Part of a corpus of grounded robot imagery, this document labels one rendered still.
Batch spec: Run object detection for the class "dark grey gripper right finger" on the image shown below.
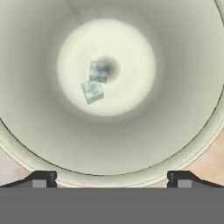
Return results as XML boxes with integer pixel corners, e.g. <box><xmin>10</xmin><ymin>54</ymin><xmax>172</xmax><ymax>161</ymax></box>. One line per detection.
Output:
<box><xmin>166</xmin><ymin>170</ymin><xmax>224</xmax><ymax>189</ymax></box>

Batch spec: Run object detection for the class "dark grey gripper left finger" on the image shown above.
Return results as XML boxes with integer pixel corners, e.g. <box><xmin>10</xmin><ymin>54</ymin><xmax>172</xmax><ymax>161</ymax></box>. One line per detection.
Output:
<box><xmin>0</xmin><ymin>170</ymin><xmax>58</xmax><ymax>189</ymax></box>

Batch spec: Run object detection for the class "pale white glass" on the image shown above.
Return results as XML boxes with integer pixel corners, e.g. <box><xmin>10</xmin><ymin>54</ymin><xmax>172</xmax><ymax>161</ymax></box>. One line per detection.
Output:
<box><xmin>0</xmin><ymin>0</ymin><xmax>224</xmax><ymax>188</ymax></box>

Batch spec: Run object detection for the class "pale blue ice cube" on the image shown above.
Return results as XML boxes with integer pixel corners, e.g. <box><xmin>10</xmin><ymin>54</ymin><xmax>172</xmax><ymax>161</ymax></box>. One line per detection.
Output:
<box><xmin>80</xmin><ymin>80</ymin><xmax>105</xmax><ymax>105</ymax></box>
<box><xmin>88</xmin><ymin>60</ymin><xmax>112</xmax><ymax>84</ymax></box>

